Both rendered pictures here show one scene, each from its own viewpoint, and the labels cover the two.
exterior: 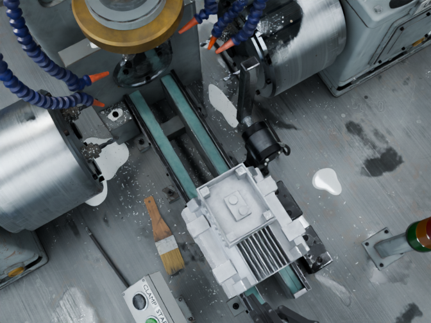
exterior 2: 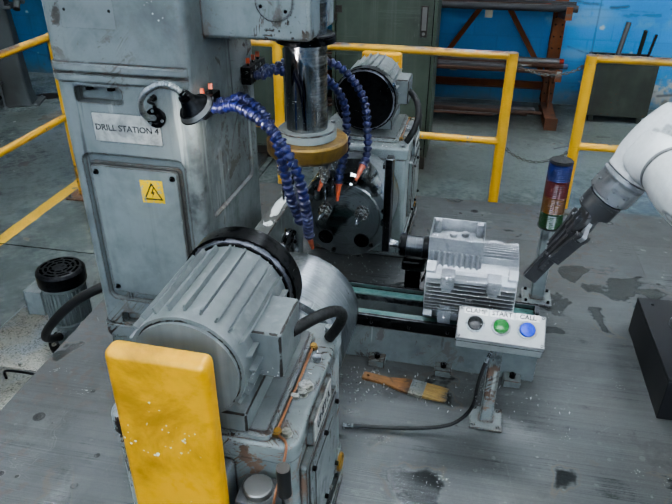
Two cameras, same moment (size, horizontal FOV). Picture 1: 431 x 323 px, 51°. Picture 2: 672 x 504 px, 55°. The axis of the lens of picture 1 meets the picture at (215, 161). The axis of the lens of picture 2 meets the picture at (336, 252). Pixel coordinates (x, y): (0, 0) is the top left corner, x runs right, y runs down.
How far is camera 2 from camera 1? 1.22 m
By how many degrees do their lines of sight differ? 50
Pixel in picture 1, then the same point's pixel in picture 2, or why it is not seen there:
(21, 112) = not seen: hidden behind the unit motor
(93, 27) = (310, 148)
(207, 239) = (462, 278)
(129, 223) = (371, 399)
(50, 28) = not seen: hidden behind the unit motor
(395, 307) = (585, 315)
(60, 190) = (345, 300)
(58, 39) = not seen: hidden behind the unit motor
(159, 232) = (402, 385)
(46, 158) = (322, 273)
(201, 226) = (450, 272)
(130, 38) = (335, 143)
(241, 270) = (502, 271)
